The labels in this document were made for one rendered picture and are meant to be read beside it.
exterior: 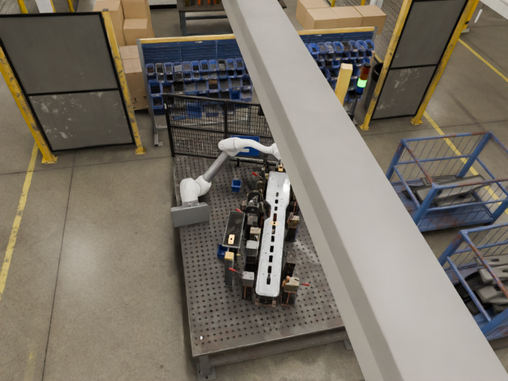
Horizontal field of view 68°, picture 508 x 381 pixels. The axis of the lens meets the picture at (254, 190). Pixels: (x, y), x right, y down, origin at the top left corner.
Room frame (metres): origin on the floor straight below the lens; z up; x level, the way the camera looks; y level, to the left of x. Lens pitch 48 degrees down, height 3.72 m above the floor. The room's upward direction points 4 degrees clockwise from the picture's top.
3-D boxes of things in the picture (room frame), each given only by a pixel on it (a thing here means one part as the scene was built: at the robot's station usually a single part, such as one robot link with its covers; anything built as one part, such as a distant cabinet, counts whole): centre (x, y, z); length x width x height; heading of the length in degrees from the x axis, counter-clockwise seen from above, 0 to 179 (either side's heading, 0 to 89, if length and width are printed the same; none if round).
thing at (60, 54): (3.79, 2.25, 1.00); 1.34 x 0.14 x 2.00; 105
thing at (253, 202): (2.17, -0.01, 0.94); 0.18 x 0.13 x 0.49; 176
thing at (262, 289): (2.04, -0.21, 1.00); 1.38 x 0.22 x 0.02; 176
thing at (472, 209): (3.23, -2.36, 0.47); 1.20 x 0.80 x 0.95; 104
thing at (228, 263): (1.59, 0.16, 0.92); 0.08 x 0.08 x 0.44; 86
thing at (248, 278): (1.48, 0.00, 0.88); 0.11 x 0.10 x 0.36; 86
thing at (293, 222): (2.11, -0.38, 0.87); 0.12 x 0.09 x 0.35; 86
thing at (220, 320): (2.40, -0.06, 0.68); 2.56 x 1.61 x 0.04; 15
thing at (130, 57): (5.29, 2.25, 0.52); 1.21 x 0.81 x 1.05; 19
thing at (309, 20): (6.12, -1.15, 0.68); 1.20 x 0.80 x 1.35; 107
